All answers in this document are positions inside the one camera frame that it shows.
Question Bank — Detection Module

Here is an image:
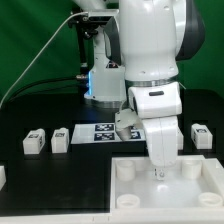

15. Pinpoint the white square tabletop tray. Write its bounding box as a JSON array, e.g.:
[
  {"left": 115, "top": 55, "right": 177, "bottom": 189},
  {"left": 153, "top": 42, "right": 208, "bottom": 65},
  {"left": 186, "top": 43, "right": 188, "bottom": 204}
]
[{"left": 110, "top": 156, "right": 224, "bottom": 224}]

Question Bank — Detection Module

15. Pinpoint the white camera cable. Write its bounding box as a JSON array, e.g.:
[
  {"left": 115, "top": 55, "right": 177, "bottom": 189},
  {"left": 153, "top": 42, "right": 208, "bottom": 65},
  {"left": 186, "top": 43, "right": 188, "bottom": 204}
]
[{"left": 0, "top": 11, "right": 90, "bottom": 111}]

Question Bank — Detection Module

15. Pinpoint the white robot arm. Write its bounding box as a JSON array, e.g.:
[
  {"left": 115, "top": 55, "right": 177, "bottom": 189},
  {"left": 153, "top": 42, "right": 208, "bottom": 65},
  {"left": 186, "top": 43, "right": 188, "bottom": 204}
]
[{"left": 73, "top": 0, "right": 205, "bottom": 180}]

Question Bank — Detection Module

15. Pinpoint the black camera on mount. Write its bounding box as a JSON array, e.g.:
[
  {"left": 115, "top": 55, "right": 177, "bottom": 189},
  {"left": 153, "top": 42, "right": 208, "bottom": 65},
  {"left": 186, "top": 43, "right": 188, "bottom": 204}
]
[{"left": 88, "top": 9, "right": 119, "bottom": 24}]

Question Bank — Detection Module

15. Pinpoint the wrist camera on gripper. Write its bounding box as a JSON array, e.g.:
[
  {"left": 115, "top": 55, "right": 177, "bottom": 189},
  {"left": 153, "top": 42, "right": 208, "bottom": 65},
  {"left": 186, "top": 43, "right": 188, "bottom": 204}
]
[{"left": 115, "top": 108, "right": 139, "bottom": 141}]

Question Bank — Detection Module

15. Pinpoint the black camera stand pole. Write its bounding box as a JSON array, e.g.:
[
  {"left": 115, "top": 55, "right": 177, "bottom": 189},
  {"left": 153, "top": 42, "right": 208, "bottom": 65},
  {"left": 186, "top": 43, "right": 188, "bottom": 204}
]
[{"left": 68, "top": 15, "right": 91, "bottom": 74}]

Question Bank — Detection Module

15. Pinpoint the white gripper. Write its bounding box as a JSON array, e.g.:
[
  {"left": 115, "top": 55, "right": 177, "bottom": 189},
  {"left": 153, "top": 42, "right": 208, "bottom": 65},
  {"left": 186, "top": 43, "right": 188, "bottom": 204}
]
[{"left": 142, "top": 116, "right": 178, "bottom": 181}]

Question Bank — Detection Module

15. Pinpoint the white sheet with markers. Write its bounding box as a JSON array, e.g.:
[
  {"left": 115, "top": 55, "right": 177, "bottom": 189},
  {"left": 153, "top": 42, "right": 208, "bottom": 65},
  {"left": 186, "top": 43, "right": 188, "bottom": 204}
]
[{"left": 70, "top": 120, "right": 148, "bottom": 146}]

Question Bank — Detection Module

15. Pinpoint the black cable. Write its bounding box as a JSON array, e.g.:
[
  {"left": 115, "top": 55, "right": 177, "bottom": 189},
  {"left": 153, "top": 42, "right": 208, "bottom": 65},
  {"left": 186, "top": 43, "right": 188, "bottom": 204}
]
[{"left": 0, "top": 76, "right": 88, "bottom": 105}]

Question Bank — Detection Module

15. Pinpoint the white front rail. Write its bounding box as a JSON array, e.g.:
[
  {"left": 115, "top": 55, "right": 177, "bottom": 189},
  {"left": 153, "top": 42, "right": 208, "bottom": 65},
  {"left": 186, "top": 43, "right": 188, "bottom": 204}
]
[{"left": 0, "top": 214, "right": 111, "bottom": 224}]

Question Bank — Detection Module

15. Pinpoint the white block left edge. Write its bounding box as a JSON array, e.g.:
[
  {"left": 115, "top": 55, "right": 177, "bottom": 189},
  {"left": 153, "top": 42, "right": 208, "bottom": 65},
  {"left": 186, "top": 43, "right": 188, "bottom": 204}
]
[{"left": 0, "top": 166, "right": 6, "bottom": 191}]

